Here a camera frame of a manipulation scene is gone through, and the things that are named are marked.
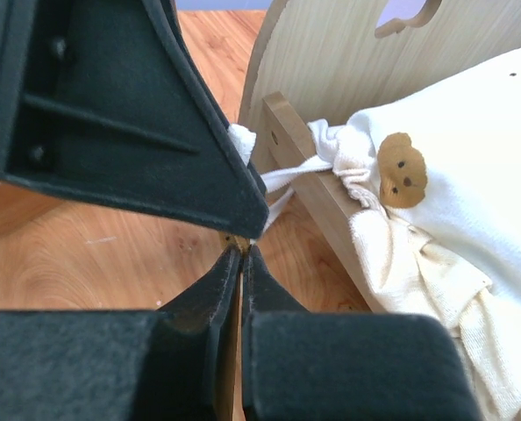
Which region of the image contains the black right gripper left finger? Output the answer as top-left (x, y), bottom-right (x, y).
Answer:
top-left (0, 246), bottom-right (241, 420)

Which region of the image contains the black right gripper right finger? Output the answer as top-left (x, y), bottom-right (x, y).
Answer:
top-left (241, 246), bottom-right (482, 420)

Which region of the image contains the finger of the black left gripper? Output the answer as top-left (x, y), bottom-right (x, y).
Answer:
top-left (0, 0), bottom-right (268, 239)

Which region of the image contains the wooden pet bed frame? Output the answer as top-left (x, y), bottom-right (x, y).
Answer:
top-left (239, 1), bottom-right (521, 312)

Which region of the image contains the large bear print cushion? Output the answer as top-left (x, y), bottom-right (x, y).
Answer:
top-left (262, 48), bottom-right (521, 420)

